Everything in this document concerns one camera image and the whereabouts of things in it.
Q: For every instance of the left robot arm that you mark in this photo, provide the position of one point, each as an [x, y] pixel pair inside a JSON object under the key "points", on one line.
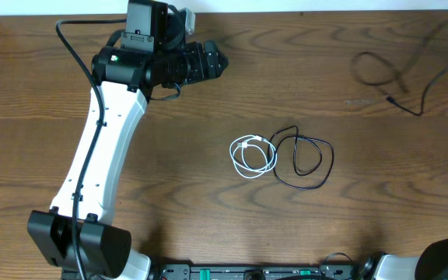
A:
{"points": [[76, 233]]}

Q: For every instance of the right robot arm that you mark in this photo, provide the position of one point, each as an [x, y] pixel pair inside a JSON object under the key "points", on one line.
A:
{"points": [[432, 264]]}

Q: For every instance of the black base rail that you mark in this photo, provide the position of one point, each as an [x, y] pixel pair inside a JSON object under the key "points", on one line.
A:
{"points": [[336, 271]]}

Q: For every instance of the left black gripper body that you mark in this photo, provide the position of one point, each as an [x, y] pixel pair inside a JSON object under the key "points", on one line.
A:
{"points": [[194, 61]]}

